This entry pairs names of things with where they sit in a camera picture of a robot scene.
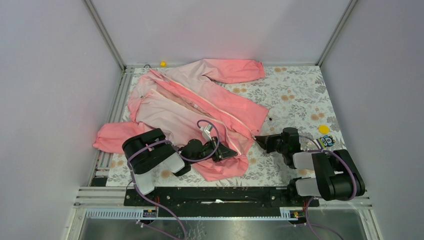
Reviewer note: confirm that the grey slotted cable duct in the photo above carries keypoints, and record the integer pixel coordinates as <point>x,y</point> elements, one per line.
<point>201,212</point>

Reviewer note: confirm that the pink zip-up jacket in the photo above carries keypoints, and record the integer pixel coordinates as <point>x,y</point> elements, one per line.
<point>180,100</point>

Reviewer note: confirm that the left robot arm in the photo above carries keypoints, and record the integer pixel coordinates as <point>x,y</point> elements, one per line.
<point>148,150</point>

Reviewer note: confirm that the floral patterned table mat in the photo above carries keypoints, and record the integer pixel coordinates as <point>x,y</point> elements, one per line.
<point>296,96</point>

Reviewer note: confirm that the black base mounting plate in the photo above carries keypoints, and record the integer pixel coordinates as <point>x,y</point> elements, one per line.
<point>243,197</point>

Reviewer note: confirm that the yellow round disc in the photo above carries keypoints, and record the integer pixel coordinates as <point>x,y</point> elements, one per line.
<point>323,129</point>

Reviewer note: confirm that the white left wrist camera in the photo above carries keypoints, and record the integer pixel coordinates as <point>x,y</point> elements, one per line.
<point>206,132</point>

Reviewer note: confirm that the cartoon sticker toy block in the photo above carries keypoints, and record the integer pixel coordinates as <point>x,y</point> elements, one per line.
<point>326,141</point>

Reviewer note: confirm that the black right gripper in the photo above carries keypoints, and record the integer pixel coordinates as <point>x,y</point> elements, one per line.
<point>265,142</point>

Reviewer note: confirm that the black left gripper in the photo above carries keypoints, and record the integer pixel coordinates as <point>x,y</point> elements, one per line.
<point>223,152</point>

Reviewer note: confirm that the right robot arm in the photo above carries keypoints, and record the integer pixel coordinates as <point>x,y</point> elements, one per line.
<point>336,176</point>

